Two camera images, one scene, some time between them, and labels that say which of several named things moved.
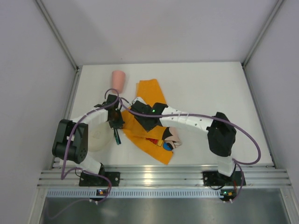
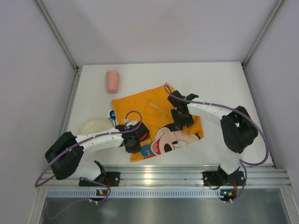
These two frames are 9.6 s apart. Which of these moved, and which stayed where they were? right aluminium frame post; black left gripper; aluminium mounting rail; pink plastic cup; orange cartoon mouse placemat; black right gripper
Moved: black left gripper; pink plastic cup; black right gripper; orange cartoon mouse placemat
Stayed: right aluminium frame post; aluminium mounting rail
